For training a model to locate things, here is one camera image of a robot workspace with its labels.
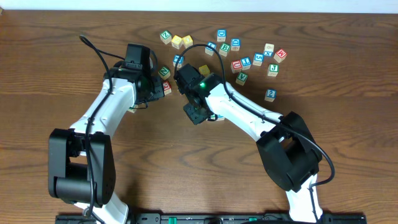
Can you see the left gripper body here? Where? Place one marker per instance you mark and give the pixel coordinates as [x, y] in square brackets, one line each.
[157, 88]

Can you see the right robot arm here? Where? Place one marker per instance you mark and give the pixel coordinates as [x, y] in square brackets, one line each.
[285, 144]

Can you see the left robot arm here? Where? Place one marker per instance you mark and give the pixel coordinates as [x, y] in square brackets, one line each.
[81, 168]

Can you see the red number 3 block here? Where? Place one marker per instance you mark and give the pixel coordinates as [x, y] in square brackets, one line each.
[167, 88]

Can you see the green letter N block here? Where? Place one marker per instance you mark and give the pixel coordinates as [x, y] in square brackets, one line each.
[164, 72]

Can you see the green number 4 block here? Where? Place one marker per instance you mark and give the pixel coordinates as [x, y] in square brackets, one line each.
[133, 109]

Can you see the yellow block centre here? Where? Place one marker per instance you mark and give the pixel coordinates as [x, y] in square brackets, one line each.
[204, 70]

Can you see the yellow block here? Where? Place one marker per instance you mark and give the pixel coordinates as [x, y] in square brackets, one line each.
[177, 42]
[204, 70]
[187, 41]

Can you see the blue letter P block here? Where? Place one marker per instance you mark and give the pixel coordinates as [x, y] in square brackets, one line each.
[178, 61]

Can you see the green letter V block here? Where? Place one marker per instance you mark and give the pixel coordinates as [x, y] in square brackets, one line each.
[241, 78]

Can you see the green letter Z block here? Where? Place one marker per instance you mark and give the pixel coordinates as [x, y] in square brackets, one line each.
[166, 37]

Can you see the yellow block top left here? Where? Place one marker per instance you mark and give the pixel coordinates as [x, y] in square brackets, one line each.
[177, 42]

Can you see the red letter U block right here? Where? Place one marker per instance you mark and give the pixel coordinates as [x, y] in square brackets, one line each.
[236, 66]

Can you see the yellow block top right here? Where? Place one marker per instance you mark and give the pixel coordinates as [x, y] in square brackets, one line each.
[187, 41]

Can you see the blue letter I block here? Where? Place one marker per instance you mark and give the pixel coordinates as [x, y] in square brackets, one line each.
[246, 63]

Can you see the green letter B block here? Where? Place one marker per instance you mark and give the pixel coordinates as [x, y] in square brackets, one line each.
[224, 49]

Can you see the blue number 2 block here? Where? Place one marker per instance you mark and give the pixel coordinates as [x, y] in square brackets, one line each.
[270, 95]

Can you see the blue letter D block lower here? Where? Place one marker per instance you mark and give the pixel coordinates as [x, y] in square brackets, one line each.
[235, 44]

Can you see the blue letter d block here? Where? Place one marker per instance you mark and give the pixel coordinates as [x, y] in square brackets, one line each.
[235, 44]
[221, 35]

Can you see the blue letter D block upper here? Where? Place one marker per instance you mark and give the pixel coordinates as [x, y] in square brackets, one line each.
[221, 35]

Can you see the blue number 5 block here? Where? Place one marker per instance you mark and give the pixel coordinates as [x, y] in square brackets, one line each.
[258, 59]

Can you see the green letter J block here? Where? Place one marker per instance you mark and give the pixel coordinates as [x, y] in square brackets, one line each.
[272, 70]

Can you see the blue letter X block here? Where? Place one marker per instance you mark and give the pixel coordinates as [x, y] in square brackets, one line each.
[268, 50]

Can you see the red letter M block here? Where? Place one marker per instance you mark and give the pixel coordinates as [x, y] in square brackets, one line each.
[280, 55]

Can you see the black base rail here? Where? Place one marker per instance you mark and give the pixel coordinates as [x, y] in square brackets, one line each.
[155, 218]

